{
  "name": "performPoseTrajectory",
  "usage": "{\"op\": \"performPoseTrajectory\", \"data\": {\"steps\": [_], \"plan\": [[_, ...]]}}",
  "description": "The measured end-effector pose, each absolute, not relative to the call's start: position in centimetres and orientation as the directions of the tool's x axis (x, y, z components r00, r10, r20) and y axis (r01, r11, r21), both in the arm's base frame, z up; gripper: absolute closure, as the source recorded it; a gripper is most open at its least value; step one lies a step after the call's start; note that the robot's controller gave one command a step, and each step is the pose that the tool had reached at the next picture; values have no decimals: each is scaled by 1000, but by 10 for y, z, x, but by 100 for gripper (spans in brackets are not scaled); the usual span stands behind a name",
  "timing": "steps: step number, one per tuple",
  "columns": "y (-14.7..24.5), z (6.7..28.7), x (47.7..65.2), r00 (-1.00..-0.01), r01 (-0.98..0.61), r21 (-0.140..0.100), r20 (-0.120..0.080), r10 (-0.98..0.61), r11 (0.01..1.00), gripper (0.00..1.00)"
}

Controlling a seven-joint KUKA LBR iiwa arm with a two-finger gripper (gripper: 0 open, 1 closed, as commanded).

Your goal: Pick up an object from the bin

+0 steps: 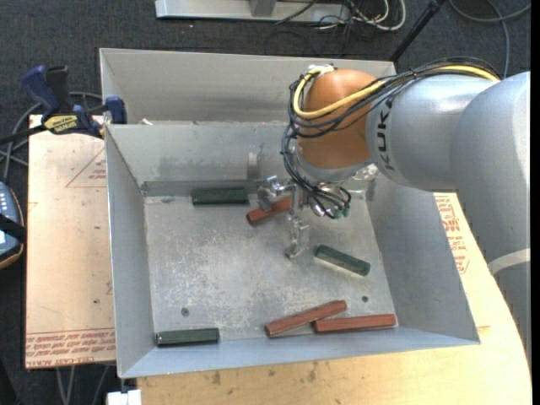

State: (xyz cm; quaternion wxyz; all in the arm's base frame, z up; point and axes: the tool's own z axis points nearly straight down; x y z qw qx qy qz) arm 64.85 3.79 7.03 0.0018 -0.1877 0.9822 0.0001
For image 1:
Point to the red-brown flat block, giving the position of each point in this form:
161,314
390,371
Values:
354,323
266,214
306,318

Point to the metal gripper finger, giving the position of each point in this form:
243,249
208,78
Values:
298,239
270,190

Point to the grey metal bin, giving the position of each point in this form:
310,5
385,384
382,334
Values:
211,268

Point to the dark green flat block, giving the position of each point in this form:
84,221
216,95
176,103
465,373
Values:
220,196
342,260
187,336

